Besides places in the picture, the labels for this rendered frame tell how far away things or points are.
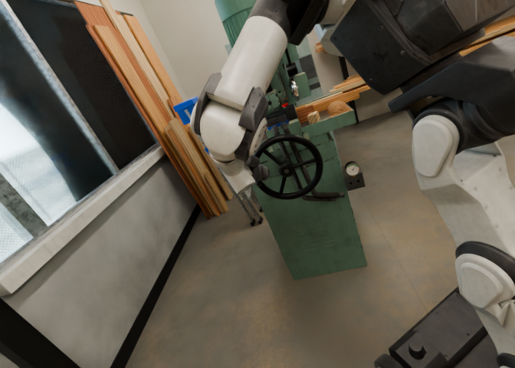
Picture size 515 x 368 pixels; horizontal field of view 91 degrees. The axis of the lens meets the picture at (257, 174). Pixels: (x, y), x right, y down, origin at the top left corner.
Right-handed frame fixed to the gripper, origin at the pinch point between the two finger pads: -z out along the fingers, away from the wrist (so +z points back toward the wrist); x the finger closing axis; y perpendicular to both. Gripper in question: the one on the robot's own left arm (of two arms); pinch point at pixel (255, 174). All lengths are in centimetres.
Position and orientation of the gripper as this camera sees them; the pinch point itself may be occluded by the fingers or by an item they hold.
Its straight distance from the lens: 95.2
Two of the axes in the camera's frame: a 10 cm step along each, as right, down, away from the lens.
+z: -2.6, -0.4, -9.7
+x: 9.6, -0.9, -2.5
